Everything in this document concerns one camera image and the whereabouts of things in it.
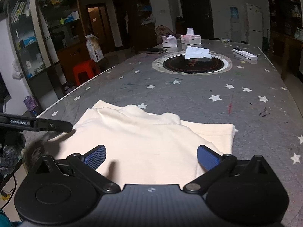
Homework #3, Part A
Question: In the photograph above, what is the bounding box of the cream sweatshirt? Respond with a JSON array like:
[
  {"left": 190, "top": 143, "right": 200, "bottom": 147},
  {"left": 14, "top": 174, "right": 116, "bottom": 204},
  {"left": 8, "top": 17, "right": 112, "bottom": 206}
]
[{"left": 44, "top": 101, "right": 235, "bottom": 187}]

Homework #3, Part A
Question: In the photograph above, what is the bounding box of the pink floral folding fan chair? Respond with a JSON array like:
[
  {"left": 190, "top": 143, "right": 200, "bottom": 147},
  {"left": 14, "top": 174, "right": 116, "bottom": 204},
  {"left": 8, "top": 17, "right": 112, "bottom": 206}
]
[{"left": 156, "top": 25, "right": 175, "bottom": 40}]

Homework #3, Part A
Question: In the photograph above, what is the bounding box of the grey knitted gloved left hand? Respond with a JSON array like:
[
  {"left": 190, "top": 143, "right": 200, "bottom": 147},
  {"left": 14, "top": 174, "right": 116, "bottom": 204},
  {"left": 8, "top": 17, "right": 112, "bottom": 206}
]
[{"left": 1, "top": 128, "right": 25, "bottom": 176}]

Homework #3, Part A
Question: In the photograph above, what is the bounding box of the glass door bookshelf cabinet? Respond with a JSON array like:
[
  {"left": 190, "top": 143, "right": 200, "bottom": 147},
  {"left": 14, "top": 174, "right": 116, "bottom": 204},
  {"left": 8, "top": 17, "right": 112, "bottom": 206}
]
[{"left": 7, "top": 0, "right": 62, "bottom": 110}]

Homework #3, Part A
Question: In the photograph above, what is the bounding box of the grey star pattern table cover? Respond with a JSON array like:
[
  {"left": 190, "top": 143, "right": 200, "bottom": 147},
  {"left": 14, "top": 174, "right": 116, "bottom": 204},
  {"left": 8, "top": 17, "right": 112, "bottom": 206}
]
[{"left": 23, "top": 39, "right": 303, "bottom": 227}]

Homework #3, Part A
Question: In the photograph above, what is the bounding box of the red plastic stool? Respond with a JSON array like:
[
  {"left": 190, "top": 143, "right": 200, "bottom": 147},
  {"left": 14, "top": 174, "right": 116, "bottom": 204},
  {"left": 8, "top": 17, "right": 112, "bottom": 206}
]
[{"left": 72, "top": 59, "right": 101, "bottom": 86}]

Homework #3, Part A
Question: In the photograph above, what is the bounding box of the round black induction cooktop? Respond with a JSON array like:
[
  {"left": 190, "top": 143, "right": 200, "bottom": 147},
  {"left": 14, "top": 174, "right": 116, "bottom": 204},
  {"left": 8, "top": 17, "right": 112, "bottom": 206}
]
[{"left": 151, "top": 51, "right": 233, "bottom": 76}]

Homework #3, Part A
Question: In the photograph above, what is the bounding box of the white printed paper bag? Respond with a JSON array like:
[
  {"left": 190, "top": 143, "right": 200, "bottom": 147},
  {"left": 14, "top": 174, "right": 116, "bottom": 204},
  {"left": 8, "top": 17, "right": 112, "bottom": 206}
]
[{"left": 85, "top": 34, "right": 104, "bottom": 63}]

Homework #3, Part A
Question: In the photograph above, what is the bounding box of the white remote control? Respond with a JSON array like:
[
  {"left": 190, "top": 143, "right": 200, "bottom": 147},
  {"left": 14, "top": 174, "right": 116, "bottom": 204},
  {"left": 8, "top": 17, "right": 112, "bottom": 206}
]
[{"left": 232, "top": 49, "right": 258, "bottom": 61}]

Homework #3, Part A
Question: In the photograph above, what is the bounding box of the white crumpled cloth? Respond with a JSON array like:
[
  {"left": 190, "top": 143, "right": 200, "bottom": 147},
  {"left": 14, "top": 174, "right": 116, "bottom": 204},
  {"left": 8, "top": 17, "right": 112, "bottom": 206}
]
[{"left": 184, "top": 46, "right": 212, "bottom": 60}]

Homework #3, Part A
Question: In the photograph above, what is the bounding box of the dark wooden display cabinet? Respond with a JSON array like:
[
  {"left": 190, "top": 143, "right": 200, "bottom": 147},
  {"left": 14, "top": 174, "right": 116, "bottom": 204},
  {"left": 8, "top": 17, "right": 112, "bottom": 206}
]
[{"left": 37, "top": 0, "right": 89, "bottom": 79}]

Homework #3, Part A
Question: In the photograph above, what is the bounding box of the pink white tissue box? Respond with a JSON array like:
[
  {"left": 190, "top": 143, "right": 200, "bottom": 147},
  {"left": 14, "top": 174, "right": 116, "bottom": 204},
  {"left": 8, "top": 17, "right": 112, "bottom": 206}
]
[{"left": 180, "top": 28, "right": 202, "bottom": 45}]

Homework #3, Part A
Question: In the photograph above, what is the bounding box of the dark tablet on table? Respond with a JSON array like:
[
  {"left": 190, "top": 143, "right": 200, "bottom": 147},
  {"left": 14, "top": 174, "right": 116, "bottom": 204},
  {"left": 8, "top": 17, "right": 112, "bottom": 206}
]
[{"left": 138, "top": 48, "right": 167, "bottom": 54}]

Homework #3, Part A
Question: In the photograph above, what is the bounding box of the small white pink box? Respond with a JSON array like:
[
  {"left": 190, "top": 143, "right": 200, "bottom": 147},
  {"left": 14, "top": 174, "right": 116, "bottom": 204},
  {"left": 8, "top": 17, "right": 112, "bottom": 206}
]
[{"left": 160, "top": 35, "right": 178, "bottom": 48}]

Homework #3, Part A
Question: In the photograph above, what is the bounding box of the water dispenser with blue bottle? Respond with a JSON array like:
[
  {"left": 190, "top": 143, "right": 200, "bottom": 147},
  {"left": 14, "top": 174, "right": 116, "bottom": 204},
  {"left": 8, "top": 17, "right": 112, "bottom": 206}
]
[{"left": 230, "top": 7, "right": 241, "bottom": 43}]

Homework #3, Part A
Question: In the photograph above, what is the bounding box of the white refrigerator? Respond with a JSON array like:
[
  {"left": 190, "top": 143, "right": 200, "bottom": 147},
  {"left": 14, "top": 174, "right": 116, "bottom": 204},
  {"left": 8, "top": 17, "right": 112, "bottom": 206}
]
[{"left": 245, "top": 4, "right": 263, "bottom": 48}]

